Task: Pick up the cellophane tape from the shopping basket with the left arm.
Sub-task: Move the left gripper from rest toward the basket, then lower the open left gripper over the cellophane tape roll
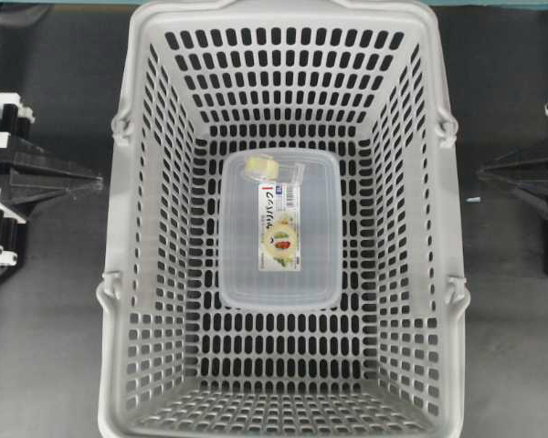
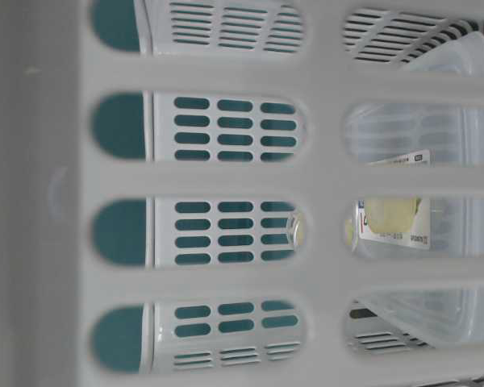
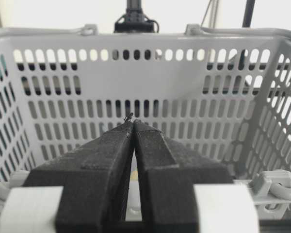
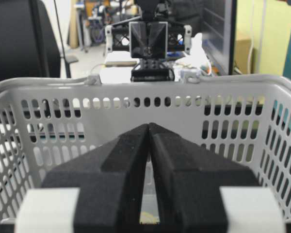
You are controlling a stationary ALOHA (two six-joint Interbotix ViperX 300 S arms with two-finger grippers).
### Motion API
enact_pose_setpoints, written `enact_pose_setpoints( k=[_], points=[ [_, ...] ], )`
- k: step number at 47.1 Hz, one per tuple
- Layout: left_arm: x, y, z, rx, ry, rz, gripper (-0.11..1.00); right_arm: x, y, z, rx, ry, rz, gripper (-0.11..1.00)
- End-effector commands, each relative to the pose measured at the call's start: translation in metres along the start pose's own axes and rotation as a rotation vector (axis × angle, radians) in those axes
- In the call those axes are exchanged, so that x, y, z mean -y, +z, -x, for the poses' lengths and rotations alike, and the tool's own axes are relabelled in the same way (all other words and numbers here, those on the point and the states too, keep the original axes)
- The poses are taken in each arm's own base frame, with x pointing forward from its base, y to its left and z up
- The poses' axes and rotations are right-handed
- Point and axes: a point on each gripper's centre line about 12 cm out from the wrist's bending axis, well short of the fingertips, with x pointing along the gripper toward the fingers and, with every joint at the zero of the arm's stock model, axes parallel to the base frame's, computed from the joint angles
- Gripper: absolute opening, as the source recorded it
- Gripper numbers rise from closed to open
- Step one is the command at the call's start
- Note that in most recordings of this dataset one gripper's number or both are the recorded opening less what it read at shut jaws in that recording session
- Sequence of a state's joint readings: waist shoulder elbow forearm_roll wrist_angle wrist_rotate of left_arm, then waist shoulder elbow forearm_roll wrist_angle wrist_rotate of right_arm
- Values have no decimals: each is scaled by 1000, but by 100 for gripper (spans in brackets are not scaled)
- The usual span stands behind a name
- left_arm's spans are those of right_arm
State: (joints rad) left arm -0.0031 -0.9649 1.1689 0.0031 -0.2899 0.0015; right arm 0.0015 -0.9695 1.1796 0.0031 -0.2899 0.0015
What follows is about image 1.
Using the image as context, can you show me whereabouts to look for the grey plastic shopping basket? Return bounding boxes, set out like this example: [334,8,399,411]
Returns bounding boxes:
[97,1,470,437]

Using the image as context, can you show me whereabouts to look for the clear plastic food container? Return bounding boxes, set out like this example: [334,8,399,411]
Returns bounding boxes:
[218,149,343,313]

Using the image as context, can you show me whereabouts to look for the cellophane tape in clear dispenser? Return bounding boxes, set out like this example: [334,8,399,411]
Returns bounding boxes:
[243,155,304,184]

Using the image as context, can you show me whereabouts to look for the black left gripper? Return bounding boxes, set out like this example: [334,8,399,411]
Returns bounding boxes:
[0,92,103,285]

